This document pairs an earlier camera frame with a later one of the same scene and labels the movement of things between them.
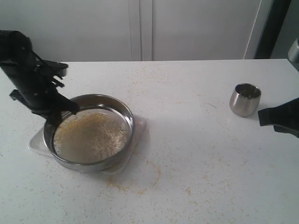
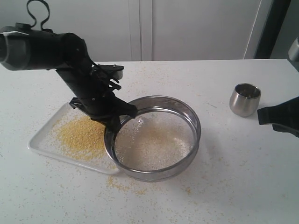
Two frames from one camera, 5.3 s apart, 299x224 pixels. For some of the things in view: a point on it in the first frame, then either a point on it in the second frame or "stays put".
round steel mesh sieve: (94, 138) → (160, 143)
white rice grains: (90, 136) → (153, 140)
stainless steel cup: (245, 100) stays put
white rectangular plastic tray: (37, 145) → (72, 136)
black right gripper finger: (284, 118) stays put
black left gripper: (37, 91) → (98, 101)
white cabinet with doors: (105, 31) stays put
